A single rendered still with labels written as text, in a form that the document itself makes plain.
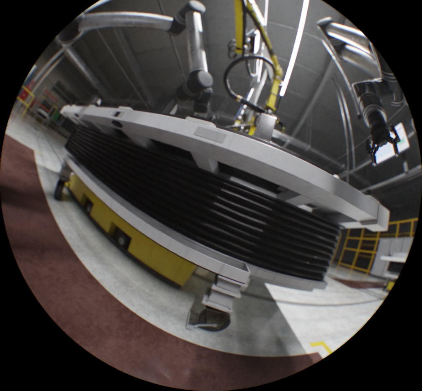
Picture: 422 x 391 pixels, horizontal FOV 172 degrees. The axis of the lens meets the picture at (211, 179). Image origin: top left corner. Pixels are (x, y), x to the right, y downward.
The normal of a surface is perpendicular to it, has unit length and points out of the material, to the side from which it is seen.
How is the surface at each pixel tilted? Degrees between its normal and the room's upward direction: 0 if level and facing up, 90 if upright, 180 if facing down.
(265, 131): 90
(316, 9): 176
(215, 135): 90
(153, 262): 90
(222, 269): 90
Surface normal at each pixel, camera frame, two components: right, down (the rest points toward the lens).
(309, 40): -0.41, 0.87
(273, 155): -0.11, -0.27
